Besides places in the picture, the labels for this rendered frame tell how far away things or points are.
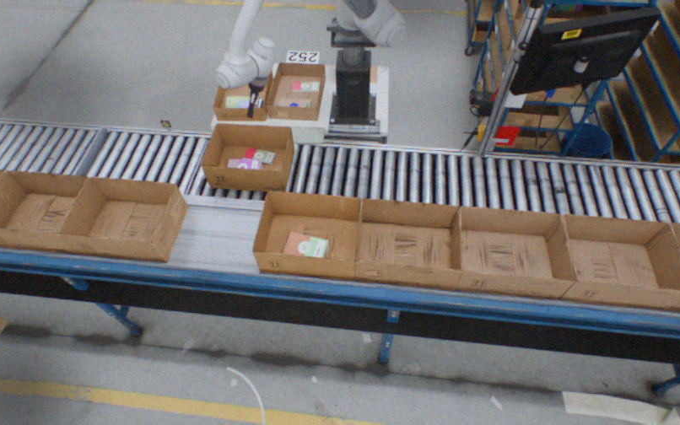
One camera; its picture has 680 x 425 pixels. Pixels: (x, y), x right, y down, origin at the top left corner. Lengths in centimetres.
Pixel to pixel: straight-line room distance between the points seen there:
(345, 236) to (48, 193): 140
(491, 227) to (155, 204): 148
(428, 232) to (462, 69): 252
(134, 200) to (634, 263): 214
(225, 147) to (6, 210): 101
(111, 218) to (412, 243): 133
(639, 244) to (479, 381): 107
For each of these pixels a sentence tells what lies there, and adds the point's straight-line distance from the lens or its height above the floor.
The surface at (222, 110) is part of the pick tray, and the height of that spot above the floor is 83.
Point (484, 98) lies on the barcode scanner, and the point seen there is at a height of 109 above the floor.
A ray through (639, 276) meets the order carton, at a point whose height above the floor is 89.
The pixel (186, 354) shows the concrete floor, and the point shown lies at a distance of 271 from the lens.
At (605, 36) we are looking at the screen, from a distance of 197.
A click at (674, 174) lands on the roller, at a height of 75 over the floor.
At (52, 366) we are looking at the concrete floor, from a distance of 304.
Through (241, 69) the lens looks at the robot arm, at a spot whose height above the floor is 139.
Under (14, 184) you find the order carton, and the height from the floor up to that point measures 97.
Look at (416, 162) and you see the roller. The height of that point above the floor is 75.
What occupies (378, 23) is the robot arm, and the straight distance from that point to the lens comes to 191.
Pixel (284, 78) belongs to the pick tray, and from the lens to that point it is 278.
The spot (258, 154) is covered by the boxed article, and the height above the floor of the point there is 77.
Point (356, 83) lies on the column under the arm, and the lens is 231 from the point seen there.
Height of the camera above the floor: 244
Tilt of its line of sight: 56 degrees down
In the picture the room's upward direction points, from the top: 2 degrees counter-clockwise
